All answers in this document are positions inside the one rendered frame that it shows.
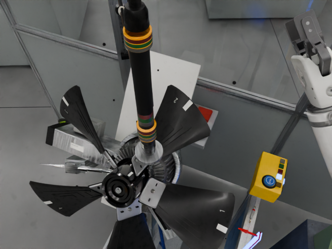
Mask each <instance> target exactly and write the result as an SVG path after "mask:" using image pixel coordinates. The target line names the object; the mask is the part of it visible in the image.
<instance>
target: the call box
mask: <svg viewBox="0 0 332 249"><path fill-rule="evenodd" d="M280 159H284V158H281V157H279V156H276V155H273V154H270V153H267V152H262V154H261V156H260V157H259V159H258V161H257V164H256V168H255V171H254V175H253V179H252V182H251V186H250V190H249V194H251V195H253V196H256V197H259V198H261V199H264V200H267V201H269V202H272V203H274V202H275V201H276V200H277V198H278V197H279V196H280V195H281V191H282V186H283V182H284V177H285V172H286V167H287V163H288V160H287V159H284V160H285V164H283V165H284V169H282V170H283V174H280V175H282V179H281V180H280V179H277V178H276V177H277V174H279V173H278V169H281V168H279V164H282V163H280ZM266 176H271V177H273V178H274V179H275V184H274V186H272V187H269V186H267V185H265V183H264V178H265V177H266ZM277 182H280V183H281V188H279V187H277V186H276V183H277Z"/></svg>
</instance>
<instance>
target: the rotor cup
mask: <svg viewBox="0 0 332 249"><path fill-rule="evenodd" d="M132 157H133V156H130V157H126V158H123V159H122V160H120V161H119V162H118V163H117V165H118V166H117V167H116V168H115V169H114V170H113V171H112V172H110V173H109V174H108V175H106V176H105V178H104V179H103V181H102V185H101V190H102V194H103V196H104V198H105V200H106V201H107V202H108V203H109V204H110V205H112V206H114V207H116V208H126V207H128V206H130V205H131V204H133V202H134V201H135V200H136V199H137V198H138V197H139V196H140V195H141V193H142V191H143V189H144V187H145V185H146V183H147V181H148V179H149V178H150V177H152V178H154V177H153V172H152V170H151V169H149V166H148V167H147V169H146V170H145V172H144V173H143V175H142V176H141V178H139V176H136V175H135V171H134V168H133V164H132V161H131V160H132ZM131 172H133V174H132V175H131V176H130V177H129V176H128V174H130V173H131ZM117 187H119V188H121V190H122V191H121V193H120V194H118V193H116V191H115V189H116V188H117ZM139 193H140V194H139ZM138 194H139V195H138ZM137 195H138V197H137V198H136V196H137Z"/></svg>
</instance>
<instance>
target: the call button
mask: <svg viewBox="0 0 332 249"><path fill-rule="evenodd" d="M264 183H265V185H267V186H269V187H272V186H274V184H275V179H274V178H273V177H271V176H266V177H265V178H264Z"/></svg>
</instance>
